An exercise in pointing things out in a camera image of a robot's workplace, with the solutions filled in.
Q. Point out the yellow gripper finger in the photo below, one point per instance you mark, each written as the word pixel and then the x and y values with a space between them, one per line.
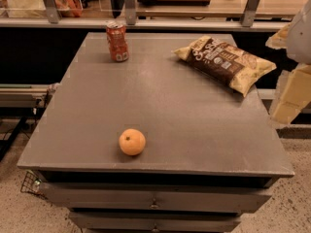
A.
pixel 278 41
pixel 292 95

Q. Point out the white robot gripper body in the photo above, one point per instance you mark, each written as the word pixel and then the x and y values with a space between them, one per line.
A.
pixel 300 38

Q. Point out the brown and yellow chip bag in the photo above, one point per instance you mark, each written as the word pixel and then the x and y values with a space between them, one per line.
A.
pixel 228 64

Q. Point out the grey drawer cabinet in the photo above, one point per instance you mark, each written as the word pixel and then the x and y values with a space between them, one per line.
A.
pixel 198 132

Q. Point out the orange soda can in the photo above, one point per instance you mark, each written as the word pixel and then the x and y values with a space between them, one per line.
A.
pixel 116 40

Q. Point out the orange fruit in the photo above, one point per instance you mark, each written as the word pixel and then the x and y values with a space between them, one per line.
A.
pixel 132 142

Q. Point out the lower grey drawer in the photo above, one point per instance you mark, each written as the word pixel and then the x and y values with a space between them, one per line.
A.
pixel 155 223

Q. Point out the grey drawer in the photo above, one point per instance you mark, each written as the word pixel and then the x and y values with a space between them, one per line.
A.
pixel 155 223
pixel 236 200

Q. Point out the upper grey drawer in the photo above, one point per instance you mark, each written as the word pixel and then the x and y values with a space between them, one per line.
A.
pixel 236 200

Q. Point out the grey side bench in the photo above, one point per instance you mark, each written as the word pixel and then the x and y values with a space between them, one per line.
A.
pixel 26 95

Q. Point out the metal rail frame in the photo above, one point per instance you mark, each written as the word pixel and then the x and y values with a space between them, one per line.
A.
pixel 217 15

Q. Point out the orange bag behind rail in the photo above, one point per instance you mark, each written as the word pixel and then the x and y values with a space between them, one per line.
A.
pixel 69 8

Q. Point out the wire mesh basket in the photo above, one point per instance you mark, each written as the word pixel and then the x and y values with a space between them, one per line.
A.
pixel 31 184

